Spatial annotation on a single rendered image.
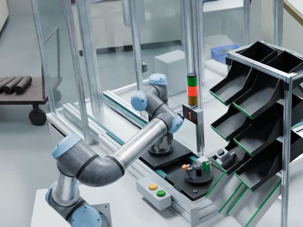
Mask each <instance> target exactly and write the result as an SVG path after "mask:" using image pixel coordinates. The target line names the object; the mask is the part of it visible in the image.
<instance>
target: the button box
mask: <svg viewBox="0 0 303 227"><path fill-rule="evenodd" d="M152 183H155V182H154V181H153V180H152V179H151V178H150V177H148V176H146V177H144V178H141V179H139V180H137V181H136V186H137V191H138V192H139V193H140V194H141V195H143V196H144V197H145V198H146V199H147V200H148V201H150V202H151V203H152V204H153V205H154V206H155V207H157V208H158V209H159V210H162V209H165V208H167V207H169V206H171V205H172V200H171V194H169V193H168V192H167V191H165V190H164V189H163V188H162V187H161V186H159V185H158V184H157V183H155V184H157V188H156V189H154V190H151V189H149V185H150V184H152ZM159 190H164V191H165V195H164V196H158V195H157V191H159Z"/></svg>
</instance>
